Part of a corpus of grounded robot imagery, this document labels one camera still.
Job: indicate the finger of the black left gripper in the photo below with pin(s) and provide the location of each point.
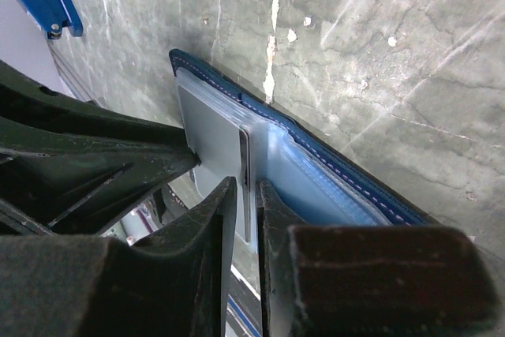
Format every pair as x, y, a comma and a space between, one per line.
70, 167

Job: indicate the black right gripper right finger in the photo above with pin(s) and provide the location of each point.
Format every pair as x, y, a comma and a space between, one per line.
367, 281

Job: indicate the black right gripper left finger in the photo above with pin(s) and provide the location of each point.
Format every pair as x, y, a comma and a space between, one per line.
173, 282

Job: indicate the blue leather card holder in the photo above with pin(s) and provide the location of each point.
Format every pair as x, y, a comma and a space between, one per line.
318, 183

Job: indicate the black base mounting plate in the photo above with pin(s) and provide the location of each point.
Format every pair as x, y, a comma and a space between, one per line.
243, 312

